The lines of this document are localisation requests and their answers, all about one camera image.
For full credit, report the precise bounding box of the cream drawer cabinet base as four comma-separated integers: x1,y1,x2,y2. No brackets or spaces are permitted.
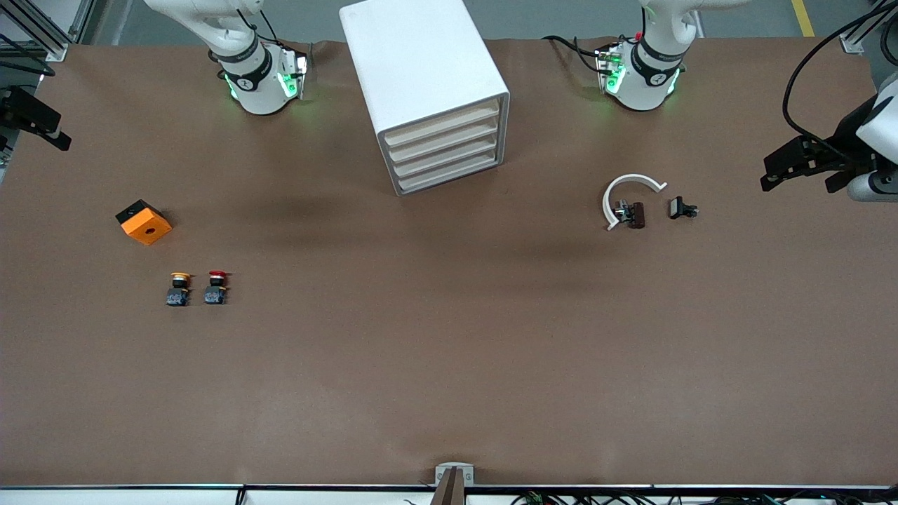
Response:
396,151,506,194

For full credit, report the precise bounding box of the yellow push button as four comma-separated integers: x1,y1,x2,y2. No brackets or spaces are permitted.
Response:
166,272,194,307

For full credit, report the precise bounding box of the red push button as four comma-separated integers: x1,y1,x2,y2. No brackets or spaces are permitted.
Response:
203,270,231,306

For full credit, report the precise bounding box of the white drawer cabinet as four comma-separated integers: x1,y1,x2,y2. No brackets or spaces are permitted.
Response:
339,0,511,197

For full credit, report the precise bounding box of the orange box with hole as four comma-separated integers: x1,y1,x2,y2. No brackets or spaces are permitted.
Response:
116,199,173,246

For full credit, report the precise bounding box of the white curved plastic part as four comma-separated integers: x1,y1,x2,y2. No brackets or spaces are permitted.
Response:
602,173,669,231

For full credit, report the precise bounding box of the brown table cover mat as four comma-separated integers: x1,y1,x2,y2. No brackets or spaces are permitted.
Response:
0,36,898,488

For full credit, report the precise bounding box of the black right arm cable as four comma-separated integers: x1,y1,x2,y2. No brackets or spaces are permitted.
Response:
0,42,57,78

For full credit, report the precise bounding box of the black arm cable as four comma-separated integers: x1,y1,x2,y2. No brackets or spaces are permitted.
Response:
782,0,898,166
0,42,57,78

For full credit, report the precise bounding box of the aluminium frame profile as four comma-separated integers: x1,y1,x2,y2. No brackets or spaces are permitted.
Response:
840,0,898,55
0,0,95,64

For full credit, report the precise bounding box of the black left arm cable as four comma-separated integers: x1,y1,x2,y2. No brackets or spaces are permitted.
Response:
782,0,898,166

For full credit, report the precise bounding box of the black right base cable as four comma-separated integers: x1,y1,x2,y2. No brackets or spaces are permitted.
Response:
235,7,283,51

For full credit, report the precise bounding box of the black base cable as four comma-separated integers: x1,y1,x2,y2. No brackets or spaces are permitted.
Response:
544,34,608,74
235,7,283,51

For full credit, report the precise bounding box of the black left base cable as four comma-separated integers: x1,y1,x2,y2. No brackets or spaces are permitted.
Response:
544,34,608,74

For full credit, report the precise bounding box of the white table edge rail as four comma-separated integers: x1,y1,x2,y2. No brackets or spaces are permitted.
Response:
0,483,898,505

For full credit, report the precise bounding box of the grey metal bracket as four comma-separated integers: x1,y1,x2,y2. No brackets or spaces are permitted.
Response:
435,462,475,486

